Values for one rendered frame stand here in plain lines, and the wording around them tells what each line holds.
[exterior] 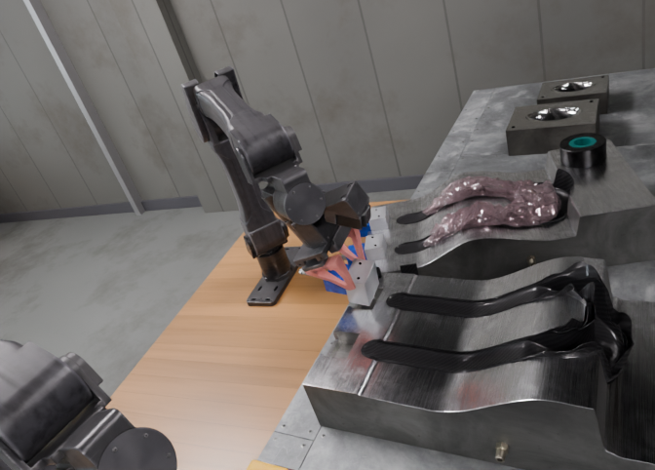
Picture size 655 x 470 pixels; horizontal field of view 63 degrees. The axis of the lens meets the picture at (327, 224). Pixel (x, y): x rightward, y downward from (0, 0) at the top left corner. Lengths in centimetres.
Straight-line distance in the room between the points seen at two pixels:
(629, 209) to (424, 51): 196
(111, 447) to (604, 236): 81
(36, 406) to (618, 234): 86
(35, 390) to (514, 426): 50
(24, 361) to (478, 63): 251
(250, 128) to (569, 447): 56
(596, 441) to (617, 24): 225
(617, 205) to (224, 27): 252
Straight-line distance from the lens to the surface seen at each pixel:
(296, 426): 87
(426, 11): 276
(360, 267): 86
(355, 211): 73
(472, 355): 77
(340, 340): 87
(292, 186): 70
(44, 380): 50
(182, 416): 99
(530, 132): 141
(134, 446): 44
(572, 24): 274
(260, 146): 75
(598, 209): 99
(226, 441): 91
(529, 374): 68
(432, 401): 73
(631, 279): 102
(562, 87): 169
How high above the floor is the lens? 143
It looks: 29 degrees down
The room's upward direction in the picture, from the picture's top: 18 degrees counter-clockwise
